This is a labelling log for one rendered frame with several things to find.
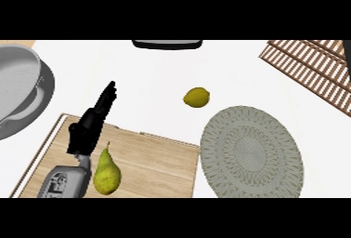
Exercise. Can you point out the round grey woven placemat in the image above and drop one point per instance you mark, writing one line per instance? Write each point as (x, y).
(251, 153)

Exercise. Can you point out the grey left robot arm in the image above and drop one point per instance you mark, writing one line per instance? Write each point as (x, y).
(63, 181)

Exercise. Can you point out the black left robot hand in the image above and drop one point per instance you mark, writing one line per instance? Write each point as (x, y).
(88, 124)

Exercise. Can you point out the black appliance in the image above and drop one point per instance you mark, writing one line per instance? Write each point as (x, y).
(167, 44)

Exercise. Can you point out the wooden cutting board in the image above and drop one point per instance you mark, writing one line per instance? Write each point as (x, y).
(150, 164)

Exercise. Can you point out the wooden slatted tiered shelf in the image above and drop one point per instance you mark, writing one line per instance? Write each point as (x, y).
(310, 69)

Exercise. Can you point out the dark grey object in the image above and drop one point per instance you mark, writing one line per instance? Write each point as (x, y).
(346, 55)

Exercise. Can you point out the green yellow pear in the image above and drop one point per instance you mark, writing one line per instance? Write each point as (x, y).
(106, 175)

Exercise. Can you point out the grey metal pan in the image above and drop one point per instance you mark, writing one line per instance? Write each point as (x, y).
(18, 86)

